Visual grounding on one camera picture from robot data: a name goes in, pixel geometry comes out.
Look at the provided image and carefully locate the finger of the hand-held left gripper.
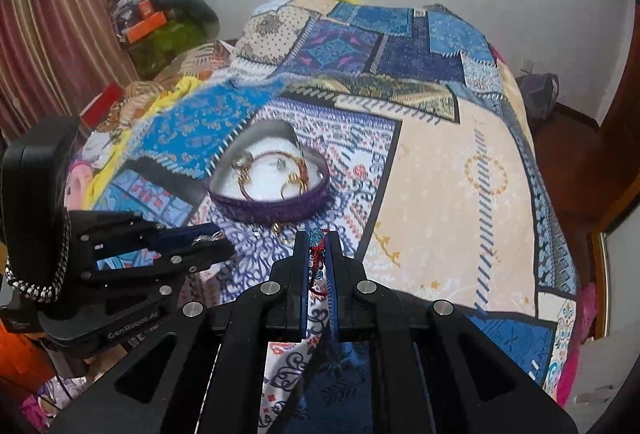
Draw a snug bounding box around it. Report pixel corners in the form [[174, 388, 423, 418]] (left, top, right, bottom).
[[70, 210, 223, 260], [82, 241, 236, 285]]

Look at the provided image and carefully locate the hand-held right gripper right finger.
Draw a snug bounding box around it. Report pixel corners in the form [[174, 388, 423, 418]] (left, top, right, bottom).
[[322, 230, 581, 434]]

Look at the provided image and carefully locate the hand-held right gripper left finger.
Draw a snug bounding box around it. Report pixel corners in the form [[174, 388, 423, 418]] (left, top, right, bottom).
[[47, 230, 312, 434]]

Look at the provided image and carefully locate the red beaded bracelet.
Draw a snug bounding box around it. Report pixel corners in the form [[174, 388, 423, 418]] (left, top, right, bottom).
[[306, 227, 332, 302]]

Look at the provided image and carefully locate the purple heart-shaped tin box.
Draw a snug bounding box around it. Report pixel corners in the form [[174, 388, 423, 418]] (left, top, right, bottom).
[[207, 120, 332, 222]]

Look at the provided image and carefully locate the gold hoop earring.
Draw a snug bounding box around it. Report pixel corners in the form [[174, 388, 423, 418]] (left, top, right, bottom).
[[281, 173, 310, 201]]

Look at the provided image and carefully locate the gold bangle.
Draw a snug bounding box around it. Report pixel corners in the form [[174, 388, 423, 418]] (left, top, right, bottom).
[[238, 150, 308, 202]]

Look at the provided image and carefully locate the silver chain bracelet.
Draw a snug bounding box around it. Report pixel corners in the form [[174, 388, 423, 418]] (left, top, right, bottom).
[[4, 213, 72, 306]]

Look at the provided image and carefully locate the cartoon print sheet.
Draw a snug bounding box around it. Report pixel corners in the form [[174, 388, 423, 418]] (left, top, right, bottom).
[[64, 129, 136, 210]]

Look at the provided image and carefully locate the red box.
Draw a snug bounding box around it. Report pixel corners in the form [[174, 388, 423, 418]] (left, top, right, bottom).
[[80, 82, 125, 127]]

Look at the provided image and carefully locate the yellow cloth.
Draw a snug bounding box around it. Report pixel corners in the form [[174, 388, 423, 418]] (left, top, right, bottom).
[[82, 74, 206, 210]]

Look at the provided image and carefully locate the patchwork blanket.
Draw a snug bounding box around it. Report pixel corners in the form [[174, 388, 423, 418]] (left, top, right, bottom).
[[65, 0, 581, 434]]

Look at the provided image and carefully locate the orange red cloth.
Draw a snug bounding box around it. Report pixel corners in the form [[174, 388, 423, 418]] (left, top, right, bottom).
[[0, 314, 56, 395]]

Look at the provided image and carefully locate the striped red curtain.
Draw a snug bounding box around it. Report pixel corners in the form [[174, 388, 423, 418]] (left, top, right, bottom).
[[0, 0, 141, 140]]

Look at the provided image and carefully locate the pink white cloth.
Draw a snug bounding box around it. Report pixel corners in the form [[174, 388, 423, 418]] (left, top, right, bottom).
[[20, 376, 91, 430]]

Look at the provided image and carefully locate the green cloth covered stand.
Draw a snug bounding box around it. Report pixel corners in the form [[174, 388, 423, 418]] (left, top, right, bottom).
[[127, 22, 211, 80]]

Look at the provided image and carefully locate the orange patterned bedsheet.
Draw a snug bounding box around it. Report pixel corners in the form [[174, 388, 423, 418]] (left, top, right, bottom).
[[107, 42, 238, 135]]

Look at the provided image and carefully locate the long orange box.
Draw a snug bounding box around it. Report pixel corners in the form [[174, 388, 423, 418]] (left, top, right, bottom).
[[122, 12, 168, 42]]

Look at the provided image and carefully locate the dark green jacket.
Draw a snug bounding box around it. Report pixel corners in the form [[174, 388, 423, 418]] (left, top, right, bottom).
[[157, 0, 221, 40]]

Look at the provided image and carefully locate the dark bag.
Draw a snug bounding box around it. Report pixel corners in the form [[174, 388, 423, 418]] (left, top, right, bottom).
[[515, 72, 561, 122]]

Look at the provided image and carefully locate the white sliding door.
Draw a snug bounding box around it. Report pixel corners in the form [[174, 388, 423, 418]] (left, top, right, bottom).
[[570, 194, 640, 420]]

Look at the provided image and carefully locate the wooden wardrobe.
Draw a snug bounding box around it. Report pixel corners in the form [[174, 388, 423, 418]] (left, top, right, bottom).
[[590, 0, 640, 235]]

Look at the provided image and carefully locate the small gold ring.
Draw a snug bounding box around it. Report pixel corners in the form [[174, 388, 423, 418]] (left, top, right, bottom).
[[270, 221, 296, 244]]

